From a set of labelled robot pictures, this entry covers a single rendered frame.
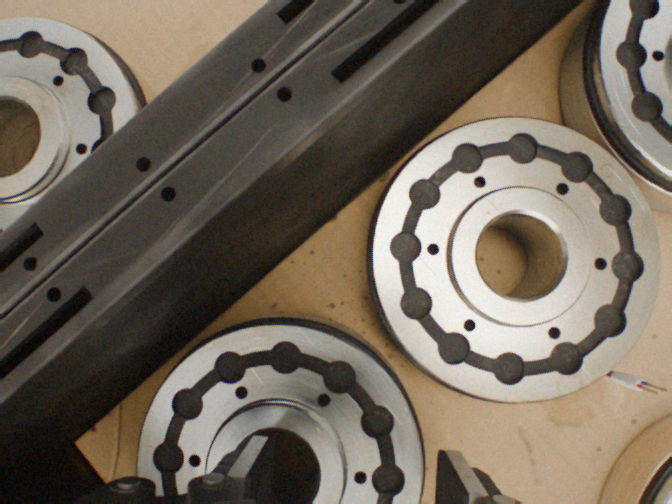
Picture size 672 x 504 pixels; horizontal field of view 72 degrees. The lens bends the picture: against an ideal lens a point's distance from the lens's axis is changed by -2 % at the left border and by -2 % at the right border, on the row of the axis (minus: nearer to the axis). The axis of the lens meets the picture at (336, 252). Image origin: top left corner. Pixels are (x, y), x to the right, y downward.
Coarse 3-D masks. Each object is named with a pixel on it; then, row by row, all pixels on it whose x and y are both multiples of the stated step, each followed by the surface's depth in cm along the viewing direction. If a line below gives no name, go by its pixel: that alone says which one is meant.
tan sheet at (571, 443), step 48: (480, 96) 20; (528, 96) 20; (336, 240) 20; (480, 240) 20; (288, 288) 20; (336, 288) 20; (384, 336) 20; (144, 384) 20; (432, 384) 19; (96, 432) 20; (432, 432) 19; (480, 432) 19; (528, 432) 19; (576, 432) 19; (624, 432) 19; (432, 480) 19; (528, 480) 19; (576, 480) 19
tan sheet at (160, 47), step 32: (0, 0) 22; (32, 0) 22; (64, 0) 21; (96, 0) 21; (128, 0) 21; (160, 0) 21; (192, 0) 21; (224, 0) 21; (256, 0) 21; (96, 32) 21; (128, 32) 21; (160, 32) 21; (192, 32) 21; (224, 32) 21; (160, 64) 21; (192, 64) 21
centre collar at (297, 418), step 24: (240, 408) 16; (264, 408) 16; (288, 408) 16; (312, 408) 16; (216, 432) 16; (240, 432) 16; (288, 432) 16; (312, 432) 16; (336, 432) 16; (216, 456) 16; (336, 456) 16; (336, 480) 16
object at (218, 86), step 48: (288, 0) 10; (336, 0) 10; (240, 48) 10; (288, 48) 10; (192, 96) 10; (240, 96) 10; (144, 144) 10; (192, 144) 10; (48, 192) 10; (96, 192) 10; (144, 192) 10; (0, 240) 10; (48, 240) 10; (0, 288) 10
